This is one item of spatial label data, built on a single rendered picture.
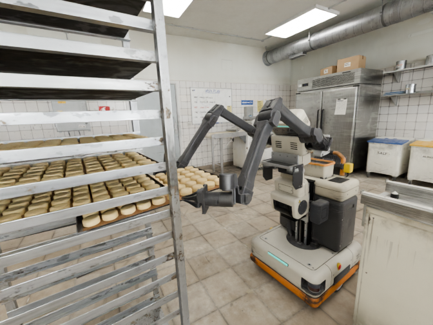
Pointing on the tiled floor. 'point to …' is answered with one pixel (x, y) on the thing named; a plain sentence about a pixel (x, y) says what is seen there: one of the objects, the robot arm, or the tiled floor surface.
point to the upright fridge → (375, 85)
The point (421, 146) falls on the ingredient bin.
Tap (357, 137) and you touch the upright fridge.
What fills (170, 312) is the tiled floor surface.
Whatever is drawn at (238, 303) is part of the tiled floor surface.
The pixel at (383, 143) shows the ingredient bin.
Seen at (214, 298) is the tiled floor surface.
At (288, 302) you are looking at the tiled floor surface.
